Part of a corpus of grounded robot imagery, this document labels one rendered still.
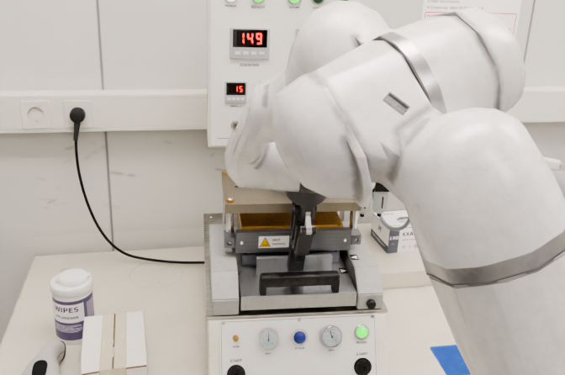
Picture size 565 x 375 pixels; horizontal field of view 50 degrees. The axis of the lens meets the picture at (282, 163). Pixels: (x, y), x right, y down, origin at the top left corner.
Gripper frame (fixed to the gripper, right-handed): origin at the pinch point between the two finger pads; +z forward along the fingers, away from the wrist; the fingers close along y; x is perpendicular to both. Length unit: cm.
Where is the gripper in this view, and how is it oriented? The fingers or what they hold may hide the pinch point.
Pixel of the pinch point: (297, 256)
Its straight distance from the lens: 117.7
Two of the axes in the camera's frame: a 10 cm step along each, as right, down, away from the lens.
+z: -0.8, 7.7, 6.3
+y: 1.2, 6.4, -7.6
